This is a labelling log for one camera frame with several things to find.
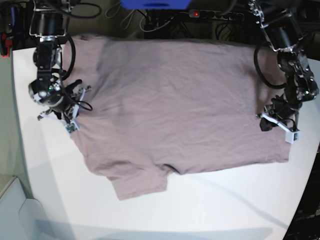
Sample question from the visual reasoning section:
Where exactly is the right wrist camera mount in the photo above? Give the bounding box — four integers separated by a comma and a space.
36, 85, 93, 134

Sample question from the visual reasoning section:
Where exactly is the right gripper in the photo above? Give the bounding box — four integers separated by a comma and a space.
48, 94, 80, 120

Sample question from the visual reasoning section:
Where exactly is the black power strip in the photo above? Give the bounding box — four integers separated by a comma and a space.
188, 9, 245, 21

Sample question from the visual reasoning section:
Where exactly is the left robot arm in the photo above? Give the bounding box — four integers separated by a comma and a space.
248, 0, 319, 124

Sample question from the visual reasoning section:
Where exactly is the blue box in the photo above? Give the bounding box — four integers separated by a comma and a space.
120, 0, 191, 10

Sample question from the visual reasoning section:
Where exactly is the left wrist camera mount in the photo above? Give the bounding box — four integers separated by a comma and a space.
256, 106, 301, 144

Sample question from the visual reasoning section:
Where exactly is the pink t-shirt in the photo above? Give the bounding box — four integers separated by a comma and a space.
69, 34, 290, 200

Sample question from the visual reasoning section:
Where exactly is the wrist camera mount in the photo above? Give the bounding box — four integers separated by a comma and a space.
256, 106, 301, 144
36, 85, 93, 134

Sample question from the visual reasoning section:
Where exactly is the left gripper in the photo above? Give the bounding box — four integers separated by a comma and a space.
263, 94, 300, 131

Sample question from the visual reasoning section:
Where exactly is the red black clamp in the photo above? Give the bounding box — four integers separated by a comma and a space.
0, 23, 13, 58

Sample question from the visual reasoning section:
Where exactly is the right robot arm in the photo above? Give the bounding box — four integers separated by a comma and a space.
28, 0, 102, 123

